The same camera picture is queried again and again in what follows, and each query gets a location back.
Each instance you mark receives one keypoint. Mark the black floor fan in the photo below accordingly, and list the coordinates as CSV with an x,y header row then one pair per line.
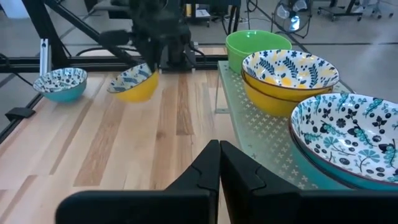
x,y
292,21

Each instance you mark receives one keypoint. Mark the pale green perforated metal rack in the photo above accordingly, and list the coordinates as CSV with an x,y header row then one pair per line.
x,y
264,133

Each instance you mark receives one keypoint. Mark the black equipment cart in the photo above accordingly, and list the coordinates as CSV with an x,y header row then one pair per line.
x,y
234,18

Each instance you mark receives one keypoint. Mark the black wheeled stand base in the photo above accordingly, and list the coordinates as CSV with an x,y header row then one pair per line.
x,y
339,11

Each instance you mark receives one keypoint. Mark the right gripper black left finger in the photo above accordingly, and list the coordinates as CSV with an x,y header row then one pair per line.
x,y
140,207

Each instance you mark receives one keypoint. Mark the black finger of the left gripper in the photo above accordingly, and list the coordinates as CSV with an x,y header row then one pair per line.
x,y
148,63
155,63

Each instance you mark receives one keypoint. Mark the black table edge clamp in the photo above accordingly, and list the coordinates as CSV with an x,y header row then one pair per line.
x,y
20,113

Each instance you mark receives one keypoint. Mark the teal floral-patterned ceramic bowl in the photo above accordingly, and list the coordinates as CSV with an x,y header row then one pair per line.
x,y
62,93
348,133
317,182

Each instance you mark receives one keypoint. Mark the yellow floral-patterned ceramic bowl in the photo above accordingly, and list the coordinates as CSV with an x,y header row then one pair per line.
x,y
289,71
267,105
136,91

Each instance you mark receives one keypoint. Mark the green plastic bowl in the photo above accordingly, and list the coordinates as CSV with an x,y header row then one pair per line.
x,y
230,51
258,43
234,65

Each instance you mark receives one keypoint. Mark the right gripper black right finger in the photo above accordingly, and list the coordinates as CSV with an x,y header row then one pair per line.
x,y
280,207

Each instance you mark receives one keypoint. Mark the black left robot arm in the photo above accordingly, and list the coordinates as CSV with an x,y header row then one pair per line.
x,y
174,31

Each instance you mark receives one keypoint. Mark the silver aluminium extrusion bar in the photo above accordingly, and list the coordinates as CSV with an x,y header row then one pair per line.
x,y
45,59

